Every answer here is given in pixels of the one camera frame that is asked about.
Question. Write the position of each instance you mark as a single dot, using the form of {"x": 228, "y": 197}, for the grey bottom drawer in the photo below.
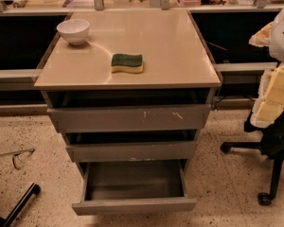
{"x": 133, "y": 187}

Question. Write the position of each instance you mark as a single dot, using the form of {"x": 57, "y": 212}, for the grey drawer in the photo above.
{"x": 131, "y": 151}
{"x": 133, "y": 187}
{"x": 133, "y": 118}

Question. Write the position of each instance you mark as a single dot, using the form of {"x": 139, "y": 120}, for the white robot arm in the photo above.
{"x": 270, "y": 102}

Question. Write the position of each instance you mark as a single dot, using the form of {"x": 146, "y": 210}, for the grey drawer cabinet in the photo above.
{"x": 176, "y": 71}

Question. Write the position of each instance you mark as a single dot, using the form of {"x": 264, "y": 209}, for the grey top drawer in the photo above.
{"x": 133, "y": 118}

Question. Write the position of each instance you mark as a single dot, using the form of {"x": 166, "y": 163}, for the grey middle drawer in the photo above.
{"x": 131, "y": 151}

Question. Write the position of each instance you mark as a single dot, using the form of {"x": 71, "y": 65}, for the green and yellow sponge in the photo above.
{"x": 127, "y": 63}

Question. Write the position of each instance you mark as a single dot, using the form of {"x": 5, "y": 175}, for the white ceramic bowl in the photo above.
{"x": 74, "y": 31}

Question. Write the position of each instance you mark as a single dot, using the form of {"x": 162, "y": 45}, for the black office chair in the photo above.
{"x": 271, "y": 145}

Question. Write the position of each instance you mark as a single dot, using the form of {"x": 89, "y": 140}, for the black chair leg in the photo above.
{"x": 34, "y": 189}

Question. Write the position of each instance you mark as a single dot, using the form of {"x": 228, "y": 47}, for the thin metal wire bracket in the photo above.
{"x": 16, "y": 156}

